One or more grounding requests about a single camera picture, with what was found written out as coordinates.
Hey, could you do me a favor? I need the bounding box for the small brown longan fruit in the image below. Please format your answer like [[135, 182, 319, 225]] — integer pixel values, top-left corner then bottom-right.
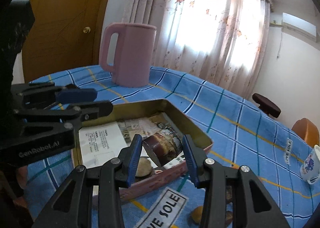
[[190, 206, 203, 224]]

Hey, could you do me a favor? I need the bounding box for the dark brown date piece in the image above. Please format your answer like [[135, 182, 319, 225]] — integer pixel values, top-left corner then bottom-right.
[[225, 186, 233, 227]]

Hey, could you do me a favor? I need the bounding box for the pink metal tin box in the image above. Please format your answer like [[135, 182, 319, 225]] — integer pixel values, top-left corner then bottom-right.
[[72, 99, 213, 200]]

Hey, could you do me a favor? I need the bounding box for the printed paper liner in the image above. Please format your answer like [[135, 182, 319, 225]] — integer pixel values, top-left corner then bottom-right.
[[73, 112, 184, 169]]

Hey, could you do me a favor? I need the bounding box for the pink electric kettle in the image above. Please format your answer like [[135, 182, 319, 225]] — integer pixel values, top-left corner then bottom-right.
[[99, 23, 157, 87]]

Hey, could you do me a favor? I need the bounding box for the dark round stool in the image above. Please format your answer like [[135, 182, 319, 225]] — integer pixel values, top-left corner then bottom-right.
[[252, 93, 281, 118]]

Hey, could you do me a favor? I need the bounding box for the wooden door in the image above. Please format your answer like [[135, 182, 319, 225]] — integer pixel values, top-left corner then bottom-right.
[[22, 0, 108, 82]]

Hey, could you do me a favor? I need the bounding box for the white floral mug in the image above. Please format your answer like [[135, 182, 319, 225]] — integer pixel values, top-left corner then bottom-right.
[[300, 145, 320, 185]]

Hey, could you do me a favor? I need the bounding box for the orange leather armchair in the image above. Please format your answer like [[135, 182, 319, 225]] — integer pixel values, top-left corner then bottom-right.
[[292, 118, 319, 147]]

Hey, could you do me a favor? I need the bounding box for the floral sheer curtain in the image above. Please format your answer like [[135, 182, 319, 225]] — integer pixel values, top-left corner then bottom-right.
[[123, 0, 272, 99]]

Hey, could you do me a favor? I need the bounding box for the white air conditioner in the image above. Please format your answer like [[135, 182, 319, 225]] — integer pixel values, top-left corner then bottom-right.
[[282, 13, 317, 42]]

